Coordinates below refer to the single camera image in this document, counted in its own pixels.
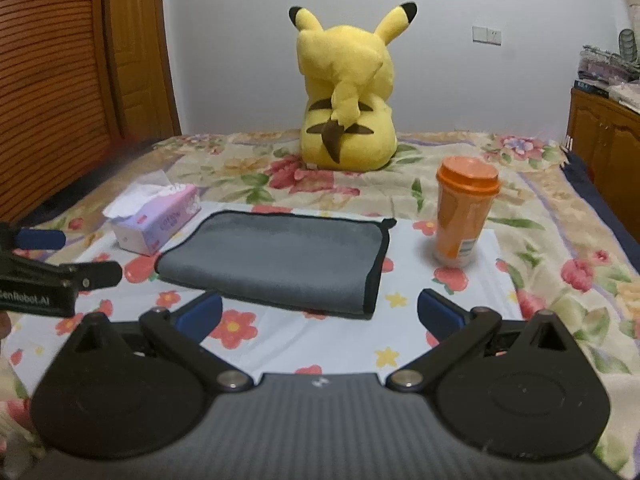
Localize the grey towel with black trim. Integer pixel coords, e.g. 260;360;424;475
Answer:
155;210;396;320

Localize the wooden slatted headboard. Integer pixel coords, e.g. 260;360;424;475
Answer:
1;0;124;222

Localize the pink tissue box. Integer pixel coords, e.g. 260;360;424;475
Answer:
102;170;201;256

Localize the white floral cloth mat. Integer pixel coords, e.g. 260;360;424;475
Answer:
2;220;522;392

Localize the floral bed blanket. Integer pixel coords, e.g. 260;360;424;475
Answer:
0;130;640;480

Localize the wooden door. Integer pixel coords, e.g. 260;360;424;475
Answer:
103;0;181;143

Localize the orange lidded plastic cup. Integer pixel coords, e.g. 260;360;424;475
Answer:
434;155;500;268

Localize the wooden side cabinet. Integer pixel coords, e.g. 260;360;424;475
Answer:
566;88;639;238

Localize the yellow Pikachu plush toy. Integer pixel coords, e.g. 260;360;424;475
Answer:
288;2;418;172

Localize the clutter pile on cabinet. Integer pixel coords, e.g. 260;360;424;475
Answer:
574;28;639;114

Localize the white wall switch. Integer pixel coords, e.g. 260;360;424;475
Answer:
472;26;502;47

